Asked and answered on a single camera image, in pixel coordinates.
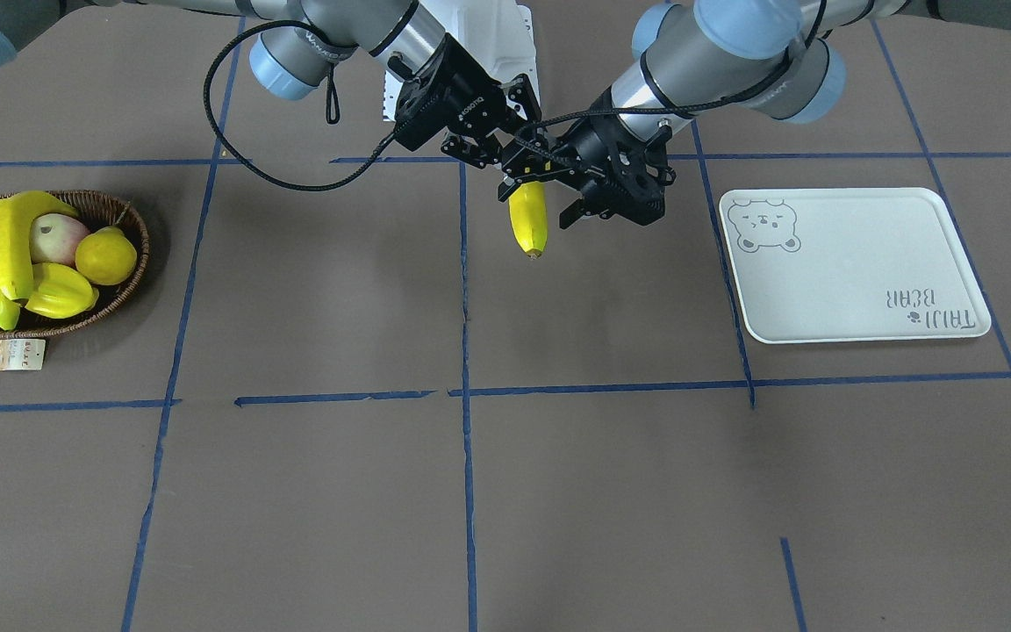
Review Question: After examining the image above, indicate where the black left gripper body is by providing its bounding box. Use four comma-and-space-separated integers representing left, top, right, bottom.
558, 88, 677, 225

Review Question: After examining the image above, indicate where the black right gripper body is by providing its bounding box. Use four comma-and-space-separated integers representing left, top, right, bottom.
394, 35, 541, 149

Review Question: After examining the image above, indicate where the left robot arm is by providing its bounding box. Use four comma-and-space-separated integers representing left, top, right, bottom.
498, 1, 1011, 228

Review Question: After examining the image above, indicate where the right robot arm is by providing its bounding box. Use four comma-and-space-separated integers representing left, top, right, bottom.
0, 5, 457, 217

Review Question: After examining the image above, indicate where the brown wicker basket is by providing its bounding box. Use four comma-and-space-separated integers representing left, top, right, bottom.
0, 190, 151, 340

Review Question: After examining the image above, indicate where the basket paper tag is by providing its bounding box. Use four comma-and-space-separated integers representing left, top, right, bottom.
0, 339, 45, 372

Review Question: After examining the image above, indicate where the white bear tray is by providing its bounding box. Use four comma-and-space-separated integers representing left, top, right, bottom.
718, 187, 993, 345

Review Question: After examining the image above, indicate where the yellow pear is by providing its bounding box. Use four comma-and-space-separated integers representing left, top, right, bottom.
74, 225, 137, 285

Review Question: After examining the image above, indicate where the red green apple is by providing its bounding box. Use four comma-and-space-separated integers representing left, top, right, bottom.
29, 213, 91, 268

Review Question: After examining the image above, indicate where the yellow starfruit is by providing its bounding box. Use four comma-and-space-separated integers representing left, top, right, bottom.
24, 262, 99, 320

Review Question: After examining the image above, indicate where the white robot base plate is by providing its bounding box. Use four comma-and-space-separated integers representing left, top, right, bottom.
373, 1, 539, 95

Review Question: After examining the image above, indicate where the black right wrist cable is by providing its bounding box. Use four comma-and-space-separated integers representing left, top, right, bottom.
203, 19, 423, 192

